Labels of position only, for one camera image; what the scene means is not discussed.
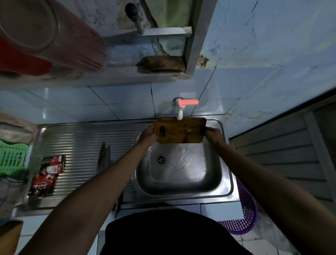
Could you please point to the person's left hand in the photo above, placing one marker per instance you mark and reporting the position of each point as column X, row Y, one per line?
column 149, row 138

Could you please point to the person's right hand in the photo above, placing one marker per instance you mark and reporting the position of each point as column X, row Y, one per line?
column 215, row 138

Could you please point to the small wooden cutting board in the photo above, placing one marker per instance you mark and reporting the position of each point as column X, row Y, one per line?
column 181, row 130

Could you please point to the checked dishcloth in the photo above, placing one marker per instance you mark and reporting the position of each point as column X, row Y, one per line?
column 9, row 198

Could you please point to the person's right forearm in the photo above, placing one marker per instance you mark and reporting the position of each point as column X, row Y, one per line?
column 275, row 197

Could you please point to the person's left forearm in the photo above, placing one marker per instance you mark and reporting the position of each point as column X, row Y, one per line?
column 78, row 207

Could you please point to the person's black clothing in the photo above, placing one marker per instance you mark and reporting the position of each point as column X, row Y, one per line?
column 176, row 233

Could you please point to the grey slatted wooden door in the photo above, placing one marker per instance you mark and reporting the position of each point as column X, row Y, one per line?
column 281, row 160

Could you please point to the stainless steel sink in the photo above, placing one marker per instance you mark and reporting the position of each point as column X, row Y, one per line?
column 76, row 142

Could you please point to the wooden scrub brush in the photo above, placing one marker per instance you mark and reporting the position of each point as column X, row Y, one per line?
column 161, row 64

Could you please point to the purple plastic basket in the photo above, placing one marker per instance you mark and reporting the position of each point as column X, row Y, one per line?
column 246, row 218

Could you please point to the red black sachet pack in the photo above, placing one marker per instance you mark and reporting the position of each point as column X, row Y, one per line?
column 47, row 174

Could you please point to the red striped drinking glass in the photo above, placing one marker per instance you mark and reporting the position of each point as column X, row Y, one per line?
column 65, row 39

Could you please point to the green plastic basket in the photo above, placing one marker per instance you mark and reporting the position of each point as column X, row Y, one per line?
column 13, row 157

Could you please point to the red plastic cup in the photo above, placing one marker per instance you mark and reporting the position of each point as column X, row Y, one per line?
column 21, row 63

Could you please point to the wooden knife block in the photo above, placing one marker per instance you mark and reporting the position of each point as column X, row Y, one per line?
column 10, row 237

